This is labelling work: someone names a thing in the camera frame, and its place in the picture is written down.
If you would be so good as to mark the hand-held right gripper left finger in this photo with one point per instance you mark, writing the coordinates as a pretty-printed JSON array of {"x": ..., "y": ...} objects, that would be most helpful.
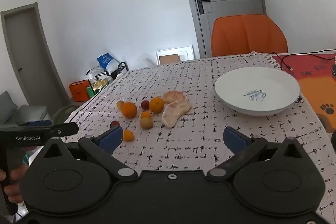
[{"x": 113, "y": 138}]

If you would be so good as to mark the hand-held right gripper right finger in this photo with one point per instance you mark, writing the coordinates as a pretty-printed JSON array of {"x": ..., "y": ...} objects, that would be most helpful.
[{"x": 235, "y": 140}]

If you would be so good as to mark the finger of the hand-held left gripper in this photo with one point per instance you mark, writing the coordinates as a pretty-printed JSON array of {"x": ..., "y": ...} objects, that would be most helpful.
[{"x": 65, "y": 129}]

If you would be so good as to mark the small mandarin orange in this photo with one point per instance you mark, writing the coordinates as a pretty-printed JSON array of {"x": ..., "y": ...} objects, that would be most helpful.
[
  {"x": 146, "y": 114},
  {"x": 128, "y": 135}
]

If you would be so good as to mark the brown round fruit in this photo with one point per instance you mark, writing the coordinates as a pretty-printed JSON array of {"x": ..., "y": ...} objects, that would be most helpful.
[{"x": 146, "y": 123}]

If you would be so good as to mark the large orange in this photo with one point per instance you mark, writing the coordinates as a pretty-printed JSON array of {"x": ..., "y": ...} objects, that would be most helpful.
[
  {"x": 156, "y": 105},
  {"x": 129, "y": 110}
]

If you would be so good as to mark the white plate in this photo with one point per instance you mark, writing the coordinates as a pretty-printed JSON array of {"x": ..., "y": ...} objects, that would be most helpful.
[{"x": 257, "y": 87}]

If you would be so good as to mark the long peeled pomelo segment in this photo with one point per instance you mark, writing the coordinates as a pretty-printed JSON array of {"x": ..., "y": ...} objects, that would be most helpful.
[{"x": 173, "y": 113}]

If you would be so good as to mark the person's left hand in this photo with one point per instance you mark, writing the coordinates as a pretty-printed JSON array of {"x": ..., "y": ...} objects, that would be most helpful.
[{"x": 18, "y": 176}]

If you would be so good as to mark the dark green bag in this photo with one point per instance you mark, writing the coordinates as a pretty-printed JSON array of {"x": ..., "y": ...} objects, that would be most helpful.
[{"x": 63, "y": 115}]

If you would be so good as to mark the small red fruit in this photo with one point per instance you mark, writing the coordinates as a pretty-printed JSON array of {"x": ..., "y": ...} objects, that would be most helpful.
[
  {"x": 114, "y": 124},
  {"x": 144, "y": 104}
]

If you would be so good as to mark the grey sofa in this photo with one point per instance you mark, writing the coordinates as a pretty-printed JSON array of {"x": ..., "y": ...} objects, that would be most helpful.
[{"x": 26, "y": 113}]

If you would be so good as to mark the small yellow fruit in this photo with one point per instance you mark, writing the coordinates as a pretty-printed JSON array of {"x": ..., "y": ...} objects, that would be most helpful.
[{"x": 120, "y": 104}]

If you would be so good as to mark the white black-patterned tablecloth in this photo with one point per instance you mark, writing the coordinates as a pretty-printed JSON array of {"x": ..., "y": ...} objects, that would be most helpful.
[{"x": 199, "y": 140}]

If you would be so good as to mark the orange box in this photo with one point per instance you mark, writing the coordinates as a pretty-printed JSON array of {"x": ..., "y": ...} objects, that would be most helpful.
[{"x": 78, "y": 91}]

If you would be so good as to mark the green box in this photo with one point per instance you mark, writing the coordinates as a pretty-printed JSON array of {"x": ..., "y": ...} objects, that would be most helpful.
[{"x": 90, "y": 92}]

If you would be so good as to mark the yellow plastic bag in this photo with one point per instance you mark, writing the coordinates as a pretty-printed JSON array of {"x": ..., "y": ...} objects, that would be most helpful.
[{"x": 99, "y": 83}]

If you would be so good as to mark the fan-shaped peeled pomelo piece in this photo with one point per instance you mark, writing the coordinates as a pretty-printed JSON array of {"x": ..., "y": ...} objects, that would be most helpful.
[{"x": 173, "y": 96}]

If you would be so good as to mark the black USB plug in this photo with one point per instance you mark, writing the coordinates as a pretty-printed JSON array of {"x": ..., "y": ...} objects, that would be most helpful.
[{"x": 301, "y": 100}]

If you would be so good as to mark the blue plastic bag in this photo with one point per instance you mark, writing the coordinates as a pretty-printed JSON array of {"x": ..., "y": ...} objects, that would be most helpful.
[{"x": 106, "y": 61}]

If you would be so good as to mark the dark grey door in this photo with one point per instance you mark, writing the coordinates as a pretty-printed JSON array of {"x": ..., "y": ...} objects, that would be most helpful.
[{"x": 29, "y": 56}]

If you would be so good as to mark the white framed board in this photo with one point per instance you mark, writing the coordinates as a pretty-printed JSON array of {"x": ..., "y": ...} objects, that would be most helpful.
[{"x": 181, "y": 52}]

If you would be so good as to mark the orange chair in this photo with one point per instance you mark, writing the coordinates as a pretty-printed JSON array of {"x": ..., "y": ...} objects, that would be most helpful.
[{"x": 249, "y": 35}]

